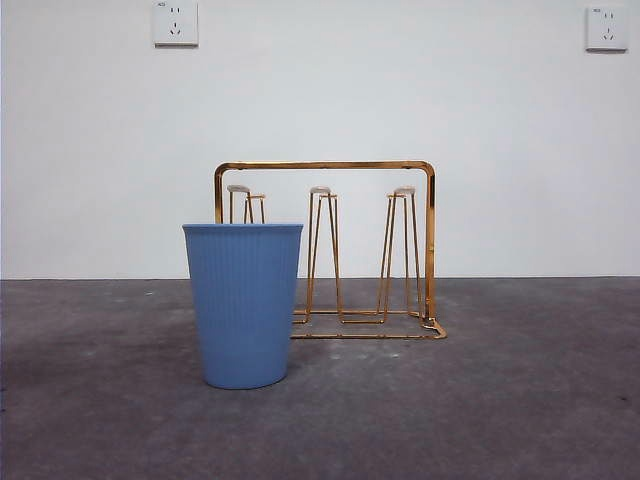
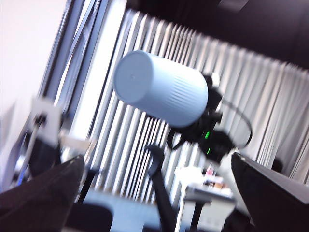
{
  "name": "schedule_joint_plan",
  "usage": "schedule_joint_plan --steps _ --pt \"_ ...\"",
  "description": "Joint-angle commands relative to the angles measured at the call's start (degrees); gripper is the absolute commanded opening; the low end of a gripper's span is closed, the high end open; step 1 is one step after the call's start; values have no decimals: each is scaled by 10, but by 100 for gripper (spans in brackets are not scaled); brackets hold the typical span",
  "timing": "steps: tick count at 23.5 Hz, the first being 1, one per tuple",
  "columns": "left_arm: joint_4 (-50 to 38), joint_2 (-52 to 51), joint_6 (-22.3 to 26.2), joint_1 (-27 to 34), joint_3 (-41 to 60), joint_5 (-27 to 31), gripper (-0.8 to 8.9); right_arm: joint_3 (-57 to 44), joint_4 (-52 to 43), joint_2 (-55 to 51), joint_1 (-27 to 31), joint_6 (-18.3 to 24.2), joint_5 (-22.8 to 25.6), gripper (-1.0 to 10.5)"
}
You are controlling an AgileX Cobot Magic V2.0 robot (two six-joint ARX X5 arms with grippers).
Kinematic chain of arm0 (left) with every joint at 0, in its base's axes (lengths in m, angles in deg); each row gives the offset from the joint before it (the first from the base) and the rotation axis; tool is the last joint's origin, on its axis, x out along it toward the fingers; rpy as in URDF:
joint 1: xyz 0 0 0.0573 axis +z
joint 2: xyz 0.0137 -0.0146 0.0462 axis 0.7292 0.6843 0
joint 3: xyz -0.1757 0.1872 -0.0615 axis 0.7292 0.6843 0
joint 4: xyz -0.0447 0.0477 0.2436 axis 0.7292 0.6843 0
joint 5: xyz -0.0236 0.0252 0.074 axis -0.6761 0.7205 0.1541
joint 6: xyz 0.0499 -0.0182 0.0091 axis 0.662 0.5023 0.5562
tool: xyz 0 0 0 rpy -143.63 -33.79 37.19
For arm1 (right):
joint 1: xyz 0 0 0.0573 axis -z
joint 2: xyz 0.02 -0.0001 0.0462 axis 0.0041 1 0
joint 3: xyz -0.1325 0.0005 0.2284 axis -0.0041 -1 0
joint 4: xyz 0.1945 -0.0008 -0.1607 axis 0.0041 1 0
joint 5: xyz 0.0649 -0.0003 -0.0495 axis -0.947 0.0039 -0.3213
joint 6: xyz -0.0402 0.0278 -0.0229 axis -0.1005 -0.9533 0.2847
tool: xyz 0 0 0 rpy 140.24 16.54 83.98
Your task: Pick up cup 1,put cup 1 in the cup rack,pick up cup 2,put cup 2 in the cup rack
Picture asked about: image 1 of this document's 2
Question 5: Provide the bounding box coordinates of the white wall socket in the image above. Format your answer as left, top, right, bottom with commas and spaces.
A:
585, 5, 630, 53
153, 0, 200, 49

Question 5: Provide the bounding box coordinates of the blue ribbed plastic cup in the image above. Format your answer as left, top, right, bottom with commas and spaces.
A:
181, 222, 305, 390

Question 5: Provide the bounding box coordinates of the gold wire cup rack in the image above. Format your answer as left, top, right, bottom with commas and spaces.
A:
213, 159, 450, 341

